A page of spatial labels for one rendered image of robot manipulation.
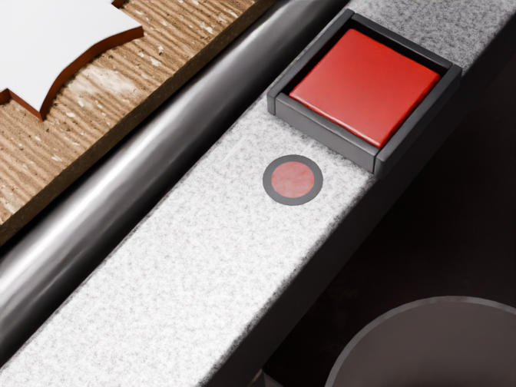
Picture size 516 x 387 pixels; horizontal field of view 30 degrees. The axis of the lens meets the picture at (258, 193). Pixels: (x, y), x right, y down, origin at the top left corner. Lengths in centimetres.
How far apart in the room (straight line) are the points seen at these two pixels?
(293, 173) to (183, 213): 6
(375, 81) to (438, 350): 70
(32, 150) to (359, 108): 17
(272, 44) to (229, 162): 8
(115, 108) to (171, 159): 4
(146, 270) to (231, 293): 4
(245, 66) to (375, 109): 8
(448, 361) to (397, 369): 6
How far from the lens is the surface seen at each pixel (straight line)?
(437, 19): 58
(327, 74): 53
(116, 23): 54
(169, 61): 53
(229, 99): 54
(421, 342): 116
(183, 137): 52
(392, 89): 52
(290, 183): 50
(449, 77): 53
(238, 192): 50
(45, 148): 51
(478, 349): 118
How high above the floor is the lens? 134
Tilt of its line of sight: 58 degrees down
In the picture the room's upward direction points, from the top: 5 degrees counter-clockwise
